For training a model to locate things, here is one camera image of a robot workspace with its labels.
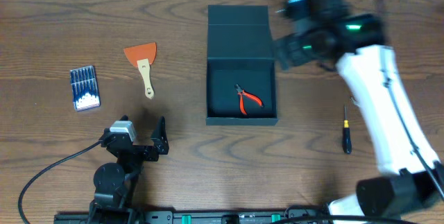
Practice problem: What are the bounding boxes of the dark green open box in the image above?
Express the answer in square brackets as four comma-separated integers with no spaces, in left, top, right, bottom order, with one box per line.
[206,5,278,126]

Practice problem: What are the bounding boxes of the red handled pliers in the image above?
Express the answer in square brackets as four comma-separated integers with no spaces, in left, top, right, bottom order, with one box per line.
[234,83,265,117]

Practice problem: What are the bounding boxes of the blue precision screwdriver set case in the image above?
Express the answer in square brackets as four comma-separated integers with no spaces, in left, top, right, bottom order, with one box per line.
[70,65,101,112]

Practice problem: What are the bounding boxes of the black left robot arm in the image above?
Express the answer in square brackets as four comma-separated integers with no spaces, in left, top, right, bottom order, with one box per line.
[86,115,169,223]

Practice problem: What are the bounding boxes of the orange scraper wooden handle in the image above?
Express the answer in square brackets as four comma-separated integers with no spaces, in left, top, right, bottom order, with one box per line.
[123,42,157,99]

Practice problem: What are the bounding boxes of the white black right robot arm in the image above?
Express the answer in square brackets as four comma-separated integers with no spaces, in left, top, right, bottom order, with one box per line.
[275,0,443,223]

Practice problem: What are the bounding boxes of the black yellow screwdriver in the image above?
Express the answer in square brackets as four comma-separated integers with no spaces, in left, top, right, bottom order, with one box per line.
[342,105,352,154]

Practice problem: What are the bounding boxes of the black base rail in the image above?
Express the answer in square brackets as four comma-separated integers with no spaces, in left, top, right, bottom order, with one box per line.
[53,208,331,224]

